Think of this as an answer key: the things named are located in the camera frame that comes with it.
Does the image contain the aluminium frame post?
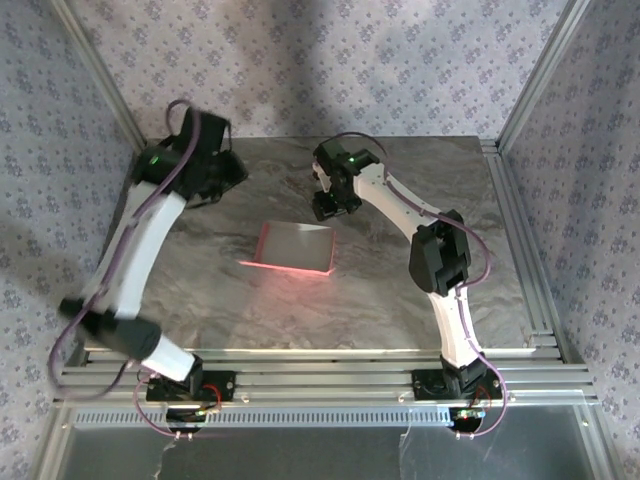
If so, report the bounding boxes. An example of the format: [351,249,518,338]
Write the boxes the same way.
[48,0,150,157]
[496,0,600,157]

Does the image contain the pink cardboard box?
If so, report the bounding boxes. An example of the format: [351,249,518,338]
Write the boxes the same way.
[253,221,336,275]

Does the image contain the grey metal panel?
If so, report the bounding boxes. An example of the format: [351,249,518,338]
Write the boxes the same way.
[62,423,604,480]

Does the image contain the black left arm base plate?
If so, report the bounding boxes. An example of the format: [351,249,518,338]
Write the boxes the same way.
[144,370,237,402]

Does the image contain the aluminium rail bed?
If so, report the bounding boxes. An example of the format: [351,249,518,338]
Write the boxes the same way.
[55,347,600,407]

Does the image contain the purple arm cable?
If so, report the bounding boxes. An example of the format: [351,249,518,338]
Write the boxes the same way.
[49,99,234,442]
[322,130,509,442]

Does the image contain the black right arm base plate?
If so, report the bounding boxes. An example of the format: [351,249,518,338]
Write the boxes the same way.
[412,368,504,401]

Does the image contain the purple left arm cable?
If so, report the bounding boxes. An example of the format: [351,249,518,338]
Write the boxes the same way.
[49,99,234,442]

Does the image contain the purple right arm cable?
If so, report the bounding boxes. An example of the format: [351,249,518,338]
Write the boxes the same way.
[322,130,509,442]

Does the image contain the aluminium side rail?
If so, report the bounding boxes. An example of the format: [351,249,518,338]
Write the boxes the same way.
[478,138,589,369]

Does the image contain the black controller board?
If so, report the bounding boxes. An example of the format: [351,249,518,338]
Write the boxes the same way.
[448,407,487,432]
[166,407,209,435]

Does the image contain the slotted grey cable duct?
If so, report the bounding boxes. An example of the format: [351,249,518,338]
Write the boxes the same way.
[71,405,454,427]

